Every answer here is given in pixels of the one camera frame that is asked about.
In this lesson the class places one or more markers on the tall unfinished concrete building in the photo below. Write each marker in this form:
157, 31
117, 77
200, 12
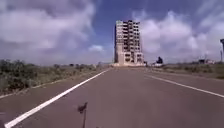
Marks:
128, 40

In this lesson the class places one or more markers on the pole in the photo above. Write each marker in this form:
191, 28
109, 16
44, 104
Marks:
222, 41

